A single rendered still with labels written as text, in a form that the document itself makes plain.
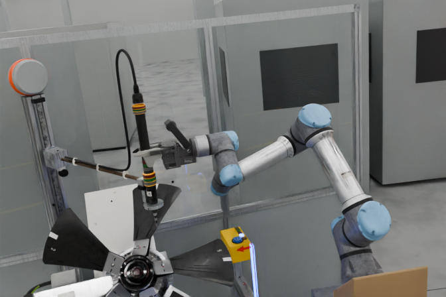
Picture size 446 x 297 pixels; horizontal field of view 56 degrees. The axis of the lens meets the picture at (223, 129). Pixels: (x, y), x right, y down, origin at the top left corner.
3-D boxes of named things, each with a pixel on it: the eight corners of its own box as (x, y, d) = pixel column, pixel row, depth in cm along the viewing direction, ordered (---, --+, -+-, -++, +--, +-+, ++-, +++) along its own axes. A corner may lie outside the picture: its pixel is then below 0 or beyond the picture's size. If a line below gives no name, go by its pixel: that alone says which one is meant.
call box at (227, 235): (222, 249, 203) (219, 230, 200) (241, 244, 205) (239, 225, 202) (231, 267, 188) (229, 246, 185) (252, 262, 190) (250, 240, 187)
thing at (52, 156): (44, 167, 187) (40, 149, 185) (59, 162, 192) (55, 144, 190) (56, 171, 180) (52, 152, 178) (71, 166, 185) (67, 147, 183)
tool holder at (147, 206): (135, 206, 149) (131, 181, 146) (150, 199, 154) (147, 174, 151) (152, 211, 143) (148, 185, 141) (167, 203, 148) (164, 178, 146)
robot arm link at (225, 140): (241, 146, 146) (234, 125, 150) (211, 151, 143) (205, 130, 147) (237, 156, 152) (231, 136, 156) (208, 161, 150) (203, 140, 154)
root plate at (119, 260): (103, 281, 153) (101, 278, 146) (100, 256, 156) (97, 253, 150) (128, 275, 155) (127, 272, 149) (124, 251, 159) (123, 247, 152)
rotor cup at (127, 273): (121, 301, 153) (118, 298, 141) (115, 261, 158) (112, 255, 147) (160, 291, 156) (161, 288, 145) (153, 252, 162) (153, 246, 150)
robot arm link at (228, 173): (239, 188, 150) (230, 161, 155) (246, 175, 140) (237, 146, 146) (218, 192, 148) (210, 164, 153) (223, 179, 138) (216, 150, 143)
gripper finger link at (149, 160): (137, 172, 138) (164, 165, 142) (135, 154, 137) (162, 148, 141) (135, 169, 141) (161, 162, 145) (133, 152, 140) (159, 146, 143)
